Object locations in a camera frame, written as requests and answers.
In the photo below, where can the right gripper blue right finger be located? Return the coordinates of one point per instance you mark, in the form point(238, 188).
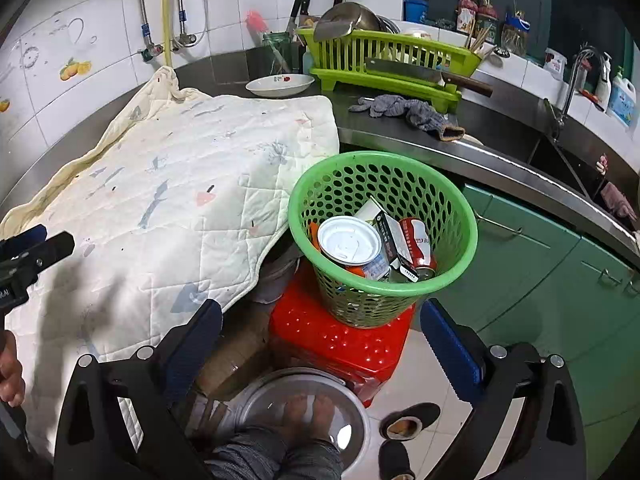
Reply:
point(459, 351)

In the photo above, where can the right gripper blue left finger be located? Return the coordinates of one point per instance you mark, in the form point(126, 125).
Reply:
point(186, 349)

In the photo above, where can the black long thin box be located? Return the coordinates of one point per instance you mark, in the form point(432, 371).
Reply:
point(395, 246)

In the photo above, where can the red cola can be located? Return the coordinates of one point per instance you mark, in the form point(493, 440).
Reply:
point(419, 247)

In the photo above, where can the orange chocolate snack wrapper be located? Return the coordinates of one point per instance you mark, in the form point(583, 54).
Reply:
point(313, 230)

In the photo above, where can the silver aluminium can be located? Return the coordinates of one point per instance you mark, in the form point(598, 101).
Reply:
point(354, 245)

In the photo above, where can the person's left hand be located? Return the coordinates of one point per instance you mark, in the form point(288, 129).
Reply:
point(12, 387)

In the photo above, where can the black slipper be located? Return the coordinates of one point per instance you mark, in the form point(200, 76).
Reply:
point(407, 424)
point(393, 462)

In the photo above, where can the steel basin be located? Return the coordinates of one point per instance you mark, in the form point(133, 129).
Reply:
point(264, 401)

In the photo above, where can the red plastic stool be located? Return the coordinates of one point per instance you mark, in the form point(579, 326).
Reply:
point(303, 333)

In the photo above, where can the green cabinet door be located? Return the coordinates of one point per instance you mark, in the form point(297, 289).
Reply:
point(516, 249)

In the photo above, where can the cream quilted cloth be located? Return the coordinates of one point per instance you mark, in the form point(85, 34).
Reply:
point(179, 202)

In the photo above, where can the green plastic mesh basket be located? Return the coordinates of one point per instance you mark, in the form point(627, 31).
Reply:
point(405, 188)

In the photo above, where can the chrome sink faucet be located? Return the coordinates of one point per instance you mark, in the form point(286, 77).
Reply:
point(559, 114)

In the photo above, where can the white ceramic plate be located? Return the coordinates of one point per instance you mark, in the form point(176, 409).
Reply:
point(279, 86)

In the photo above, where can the green utensil holder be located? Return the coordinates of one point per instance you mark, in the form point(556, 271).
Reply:
point(284, 49)

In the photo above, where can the blue detergent bottle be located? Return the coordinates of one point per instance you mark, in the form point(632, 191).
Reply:
point(622, 100)

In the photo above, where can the lime green dish rack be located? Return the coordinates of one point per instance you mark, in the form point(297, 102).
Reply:
point(341, 61)

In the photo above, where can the pink bottle brush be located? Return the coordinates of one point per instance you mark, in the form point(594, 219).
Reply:
point(256, 23)

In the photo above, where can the metal wall valve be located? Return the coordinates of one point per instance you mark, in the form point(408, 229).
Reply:
point(151, 52)

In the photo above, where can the cleaver knife wooden handle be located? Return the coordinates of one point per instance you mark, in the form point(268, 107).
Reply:
point(425, 75)

